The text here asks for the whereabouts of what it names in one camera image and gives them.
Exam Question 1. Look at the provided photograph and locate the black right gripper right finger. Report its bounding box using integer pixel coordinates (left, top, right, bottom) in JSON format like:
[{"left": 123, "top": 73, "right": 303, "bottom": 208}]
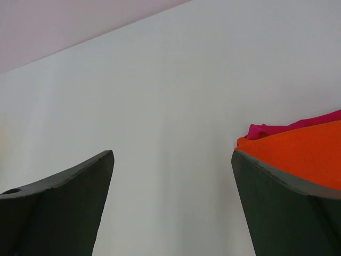
[{"left": 231, "top": 150, "right": 340, "bottom": 255}]

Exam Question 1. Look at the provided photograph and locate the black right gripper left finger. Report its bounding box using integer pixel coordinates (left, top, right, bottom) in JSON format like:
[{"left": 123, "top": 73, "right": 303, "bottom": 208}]
[{"left": 1, "top": 150, "right": 115, "bottom": 255}]

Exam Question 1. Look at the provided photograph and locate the orange folded t-shirt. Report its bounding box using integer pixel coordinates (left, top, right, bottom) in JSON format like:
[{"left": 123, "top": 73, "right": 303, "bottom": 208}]
[{"left": 235, "top": 121, "right": 340, "bottom": 190}]

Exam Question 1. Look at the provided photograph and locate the pink folded t-shirt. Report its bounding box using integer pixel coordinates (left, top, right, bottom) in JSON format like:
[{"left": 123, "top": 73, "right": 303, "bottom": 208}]
[{"left": 245, "top": 110, "right": 340, "bottom": 140}]

